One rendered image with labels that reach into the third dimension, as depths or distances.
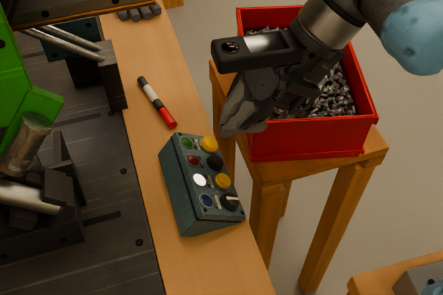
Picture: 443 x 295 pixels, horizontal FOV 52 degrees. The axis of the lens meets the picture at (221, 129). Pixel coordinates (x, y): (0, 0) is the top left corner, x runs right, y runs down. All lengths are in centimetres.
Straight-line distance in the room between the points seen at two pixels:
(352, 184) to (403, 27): 57
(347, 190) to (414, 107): 119
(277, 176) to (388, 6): 43
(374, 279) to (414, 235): 108
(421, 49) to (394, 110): 164
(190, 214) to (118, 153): 18
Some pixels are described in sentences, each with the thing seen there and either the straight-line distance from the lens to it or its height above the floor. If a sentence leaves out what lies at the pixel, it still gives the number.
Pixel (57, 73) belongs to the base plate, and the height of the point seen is 90.
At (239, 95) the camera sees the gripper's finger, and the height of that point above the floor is 101.
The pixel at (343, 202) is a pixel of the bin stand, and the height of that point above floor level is 61.
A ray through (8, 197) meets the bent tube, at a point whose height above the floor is 100.
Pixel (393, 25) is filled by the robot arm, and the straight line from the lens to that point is 49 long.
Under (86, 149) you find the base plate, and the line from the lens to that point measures 77.
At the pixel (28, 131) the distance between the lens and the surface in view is 57.
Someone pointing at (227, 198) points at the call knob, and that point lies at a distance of 64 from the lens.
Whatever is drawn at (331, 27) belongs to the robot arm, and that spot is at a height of 115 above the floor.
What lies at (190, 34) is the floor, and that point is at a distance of 235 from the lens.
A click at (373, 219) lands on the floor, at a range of 177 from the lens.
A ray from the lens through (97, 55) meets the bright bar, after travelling 74.
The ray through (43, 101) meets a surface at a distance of 58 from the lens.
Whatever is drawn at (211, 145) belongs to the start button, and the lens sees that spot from 70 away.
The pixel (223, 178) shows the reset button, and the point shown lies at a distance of 66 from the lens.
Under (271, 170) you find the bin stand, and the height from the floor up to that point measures 80.
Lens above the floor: 150
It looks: 52 degrees down
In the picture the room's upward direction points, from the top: straight up
